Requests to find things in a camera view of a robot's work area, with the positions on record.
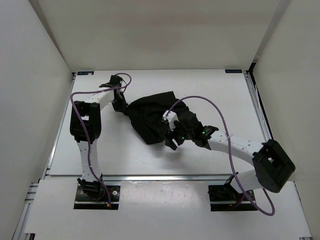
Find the white front cover panel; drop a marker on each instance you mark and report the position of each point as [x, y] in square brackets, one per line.
[176, 210]

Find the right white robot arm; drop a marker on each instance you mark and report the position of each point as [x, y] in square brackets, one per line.
[272, 167]

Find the front aluminium rail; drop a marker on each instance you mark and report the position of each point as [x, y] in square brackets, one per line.
[181, 177]

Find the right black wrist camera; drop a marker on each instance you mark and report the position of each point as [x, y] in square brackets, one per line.
[169, 117]

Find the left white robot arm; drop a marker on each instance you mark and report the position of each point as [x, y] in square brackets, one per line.
[86, 128]

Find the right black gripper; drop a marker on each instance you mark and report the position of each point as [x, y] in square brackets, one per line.
[169, 137]

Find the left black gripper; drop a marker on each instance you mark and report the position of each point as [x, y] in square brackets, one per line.
[121, 108]

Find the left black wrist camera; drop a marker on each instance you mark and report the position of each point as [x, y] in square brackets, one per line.
[114, 82]

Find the black skirt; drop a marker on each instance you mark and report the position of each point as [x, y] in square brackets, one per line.
[146, 116]

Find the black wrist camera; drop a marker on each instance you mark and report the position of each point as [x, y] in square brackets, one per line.
[114, 82]
[169, 117]

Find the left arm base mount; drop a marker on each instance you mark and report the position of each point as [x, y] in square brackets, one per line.
[93, 196]

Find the right aluminium frame rail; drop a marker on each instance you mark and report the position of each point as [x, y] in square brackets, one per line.
[258, 106]

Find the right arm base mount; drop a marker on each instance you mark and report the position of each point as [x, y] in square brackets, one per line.
[224, 198]

